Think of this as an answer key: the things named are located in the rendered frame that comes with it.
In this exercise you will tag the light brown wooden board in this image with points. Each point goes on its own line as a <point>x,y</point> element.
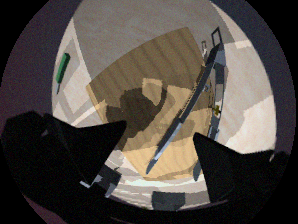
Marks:
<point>149,87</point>

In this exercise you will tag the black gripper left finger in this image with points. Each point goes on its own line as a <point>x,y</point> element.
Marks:
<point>89,147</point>

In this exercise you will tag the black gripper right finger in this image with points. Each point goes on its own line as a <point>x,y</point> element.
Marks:
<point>224,168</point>

